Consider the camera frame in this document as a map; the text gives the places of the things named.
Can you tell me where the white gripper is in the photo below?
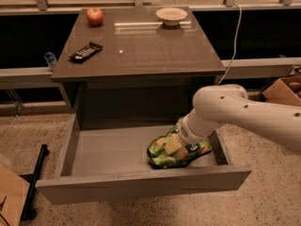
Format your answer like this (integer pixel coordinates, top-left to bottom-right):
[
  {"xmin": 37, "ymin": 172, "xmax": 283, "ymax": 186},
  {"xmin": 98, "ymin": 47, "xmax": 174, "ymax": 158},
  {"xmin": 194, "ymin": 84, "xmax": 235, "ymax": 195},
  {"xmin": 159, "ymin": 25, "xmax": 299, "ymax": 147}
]
[{"xmin": 165, "ymin": 109, "xmax": 223, "ymax": 154}]

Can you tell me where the green rice chip bag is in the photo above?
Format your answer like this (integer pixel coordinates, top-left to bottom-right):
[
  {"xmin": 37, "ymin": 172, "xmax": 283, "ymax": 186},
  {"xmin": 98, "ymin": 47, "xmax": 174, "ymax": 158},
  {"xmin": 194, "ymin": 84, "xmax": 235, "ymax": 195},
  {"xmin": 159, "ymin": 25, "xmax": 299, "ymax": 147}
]
[{"xmin": 147, "ymin": 119, "xmax": 212, "ymax": 169}]

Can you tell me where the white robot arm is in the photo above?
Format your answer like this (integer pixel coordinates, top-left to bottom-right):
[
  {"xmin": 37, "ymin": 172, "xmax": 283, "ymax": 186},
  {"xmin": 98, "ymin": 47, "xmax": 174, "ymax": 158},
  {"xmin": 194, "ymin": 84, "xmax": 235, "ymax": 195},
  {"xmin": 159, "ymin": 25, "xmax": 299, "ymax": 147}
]
[{"xmin": 166, "ymin": 85, "xmax": 301, "ymax": 154}]

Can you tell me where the open grey top drawer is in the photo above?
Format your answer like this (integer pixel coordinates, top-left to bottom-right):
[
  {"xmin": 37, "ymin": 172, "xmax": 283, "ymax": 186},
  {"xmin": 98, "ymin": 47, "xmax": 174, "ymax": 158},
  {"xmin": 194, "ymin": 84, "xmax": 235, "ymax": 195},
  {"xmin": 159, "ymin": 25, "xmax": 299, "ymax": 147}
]
[{"xmin": 35, "ymin": 82, "xmax": 253, "ymax": 205}]

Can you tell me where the grey cabinet with glossy top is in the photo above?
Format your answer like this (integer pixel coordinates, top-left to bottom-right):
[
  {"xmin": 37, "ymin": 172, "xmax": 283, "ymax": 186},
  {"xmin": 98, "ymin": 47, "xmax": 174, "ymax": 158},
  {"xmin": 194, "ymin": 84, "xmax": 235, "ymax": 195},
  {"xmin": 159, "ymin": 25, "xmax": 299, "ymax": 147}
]
[{"xmin": 51, "ymin": 6, "xmax": 227, "ymax": 111}]

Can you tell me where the black remote control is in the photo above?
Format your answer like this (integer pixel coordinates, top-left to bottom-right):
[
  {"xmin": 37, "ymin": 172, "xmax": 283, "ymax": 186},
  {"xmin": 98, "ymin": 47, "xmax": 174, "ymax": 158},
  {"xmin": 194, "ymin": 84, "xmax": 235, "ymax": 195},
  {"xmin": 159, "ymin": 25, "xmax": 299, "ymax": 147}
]
[{"xmin": 70, "ymin": 42, "xmax": 103, "ymax": 63}]

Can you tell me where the brown cardboard box right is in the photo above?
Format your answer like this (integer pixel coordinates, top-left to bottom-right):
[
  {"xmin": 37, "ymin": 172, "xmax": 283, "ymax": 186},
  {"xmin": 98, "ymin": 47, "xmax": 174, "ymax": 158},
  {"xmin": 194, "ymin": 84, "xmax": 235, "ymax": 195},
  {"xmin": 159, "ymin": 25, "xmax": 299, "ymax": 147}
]
[{"xmin": 263, "ymin": 75, "xmax": 301, "ymax": 106}]

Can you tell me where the brown cardboard box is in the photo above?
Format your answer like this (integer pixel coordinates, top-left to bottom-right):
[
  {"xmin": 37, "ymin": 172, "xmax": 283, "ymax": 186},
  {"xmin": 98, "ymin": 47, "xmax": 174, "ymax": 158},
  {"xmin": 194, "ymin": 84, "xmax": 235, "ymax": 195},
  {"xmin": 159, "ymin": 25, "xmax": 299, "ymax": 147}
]
[
  {"xmin": 263, "ymin": 75, "xmax": 301, "ymax": 106},
  {"xmin": 0, "ymin": 165, "xmax": 29, "ymax": 226}
]

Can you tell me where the white ceramic bowl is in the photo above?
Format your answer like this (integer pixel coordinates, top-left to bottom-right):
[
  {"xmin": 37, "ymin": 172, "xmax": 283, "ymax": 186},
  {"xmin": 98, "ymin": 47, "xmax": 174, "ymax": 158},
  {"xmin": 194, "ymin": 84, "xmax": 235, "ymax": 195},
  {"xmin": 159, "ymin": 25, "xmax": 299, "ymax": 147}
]
[{"xmin": 156, "ymin": 8, "xmax": 187, "ymax": 26}]

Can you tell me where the small plastic water bottle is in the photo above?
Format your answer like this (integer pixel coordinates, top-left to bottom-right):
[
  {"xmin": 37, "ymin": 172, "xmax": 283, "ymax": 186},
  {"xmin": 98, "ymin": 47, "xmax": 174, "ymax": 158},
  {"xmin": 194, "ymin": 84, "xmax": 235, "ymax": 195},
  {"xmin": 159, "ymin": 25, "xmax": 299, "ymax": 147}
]
[{"xmin": 44, "ymin": 52, "xmax": 57, "ymax": 72}]

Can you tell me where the red apple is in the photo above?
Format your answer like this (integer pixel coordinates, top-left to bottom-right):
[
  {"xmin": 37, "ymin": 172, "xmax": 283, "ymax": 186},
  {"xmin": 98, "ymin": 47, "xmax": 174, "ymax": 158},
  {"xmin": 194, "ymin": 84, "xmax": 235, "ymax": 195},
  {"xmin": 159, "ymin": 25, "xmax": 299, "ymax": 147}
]
[{"xmin": 86, "ymin": 8, "xmax": 103, "ymax": 26}]

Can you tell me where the black metal bar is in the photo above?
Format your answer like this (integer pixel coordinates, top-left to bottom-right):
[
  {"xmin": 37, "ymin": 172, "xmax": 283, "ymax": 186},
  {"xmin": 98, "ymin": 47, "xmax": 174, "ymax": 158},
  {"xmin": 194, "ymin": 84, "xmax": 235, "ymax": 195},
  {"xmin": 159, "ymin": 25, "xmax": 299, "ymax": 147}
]
[{"xmin": 21, "ymin": 144, "xmax": 49, "ymax": 221}]

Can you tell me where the brown cardboard box left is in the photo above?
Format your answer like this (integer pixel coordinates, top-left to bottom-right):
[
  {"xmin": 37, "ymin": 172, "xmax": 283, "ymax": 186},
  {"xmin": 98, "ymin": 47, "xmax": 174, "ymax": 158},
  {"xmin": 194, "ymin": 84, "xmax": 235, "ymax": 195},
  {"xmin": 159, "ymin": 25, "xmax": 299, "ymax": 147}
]
[{"xmin": 0, "ymin": 165, "xmax": 29, "ymax": 226}]

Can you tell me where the white cable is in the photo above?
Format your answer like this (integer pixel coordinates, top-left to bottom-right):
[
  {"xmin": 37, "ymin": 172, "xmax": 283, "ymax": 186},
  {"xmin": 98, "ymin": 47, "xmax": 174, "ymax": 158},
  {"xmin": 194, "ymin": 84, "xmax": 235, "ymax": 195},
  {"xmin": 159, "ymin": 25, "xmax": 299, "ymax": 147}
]
[{"xmin": 216, "ymin": 3, "xmax": 244, "ymax": 87}]

